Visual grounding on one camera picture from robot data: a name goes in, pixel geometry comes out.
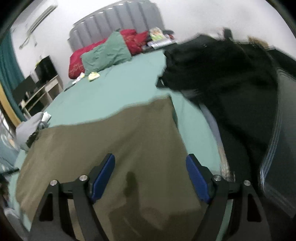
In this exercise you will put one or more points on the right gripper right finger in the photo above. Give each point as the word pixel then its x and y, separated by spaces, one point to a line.
pixel 247 217

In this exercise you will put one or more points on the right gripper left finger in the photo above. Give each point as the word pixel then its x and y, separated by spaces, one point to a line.
pixel 52 219

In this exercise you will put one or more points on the olive green garment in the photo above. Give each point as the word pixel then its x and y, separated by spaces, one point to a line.
pixel 131 167

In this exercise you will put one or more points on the black clothes pile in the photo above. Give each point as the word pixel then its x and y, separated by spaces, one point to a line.
pixel 236 82

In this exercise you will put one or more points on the grey framed tablet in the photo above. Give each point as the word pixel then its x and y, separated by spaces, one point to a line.
pixel 277 172

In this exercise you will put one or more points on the grey folded garment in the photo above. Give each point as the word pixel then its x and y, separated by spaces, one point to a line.
pixel 25 130

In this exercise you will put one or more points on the white shelf desk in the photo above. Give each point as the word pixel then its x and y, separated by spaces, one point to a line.
pixel 41 98

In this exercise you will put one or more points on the teal bed sheet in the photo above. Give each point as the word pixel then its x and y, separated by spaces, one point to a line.
pixel 118 87

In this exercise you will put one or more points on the black monitor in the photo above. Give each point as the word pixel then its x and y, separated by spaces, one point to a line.
pixel 45 70

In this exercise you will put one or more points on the teal and yellow curtain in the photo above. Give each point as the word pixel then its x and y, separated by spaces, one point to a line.
pixel 11 75

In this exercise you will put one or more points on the yellow small object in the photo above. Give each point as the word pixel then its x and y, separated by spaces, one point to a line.
pixel 93 75

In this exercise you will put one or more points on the green pillow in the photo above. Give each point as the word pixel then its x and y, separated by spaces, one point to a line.
pixel 113 52

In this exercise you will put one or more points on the red pillow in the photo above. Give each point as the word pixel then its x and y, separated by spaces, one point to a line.
pixel 133 40

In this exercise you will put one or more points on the stack of books and snacks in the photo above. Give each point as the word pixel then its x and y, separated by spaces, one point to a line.
pixel 158 39

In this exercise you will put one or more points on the white air conditioner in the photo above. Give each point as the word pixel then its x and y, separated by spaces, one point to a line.
pixel 40 18

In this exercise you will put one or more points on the grey padded headboard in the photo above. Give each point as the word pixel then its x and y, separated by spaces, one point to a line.
pixel 138 15

